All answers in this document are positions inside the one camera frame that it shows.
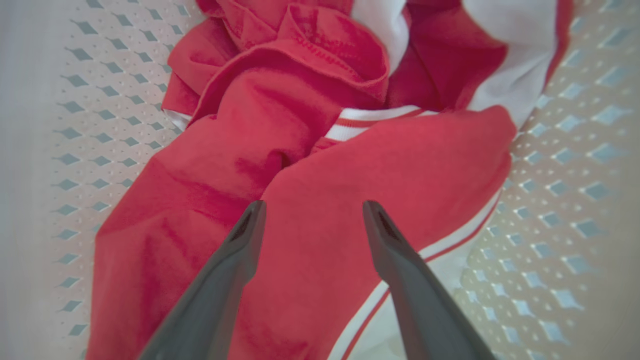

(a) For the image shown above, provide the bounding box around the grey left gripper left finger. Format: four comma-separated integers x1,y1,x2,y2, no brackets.
139,200,267,360

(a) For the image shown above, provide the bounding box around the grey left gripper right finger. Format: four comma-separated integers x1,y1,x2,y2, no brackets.
362,200,496,360

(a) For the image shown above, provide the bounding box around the red white basketball jersey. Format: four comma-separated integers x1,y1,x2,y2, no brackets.
161,0,573,360

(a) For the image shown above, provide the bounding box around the white perforated laundry basket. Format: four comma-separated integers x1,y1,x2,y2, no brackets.
0,0,640,360

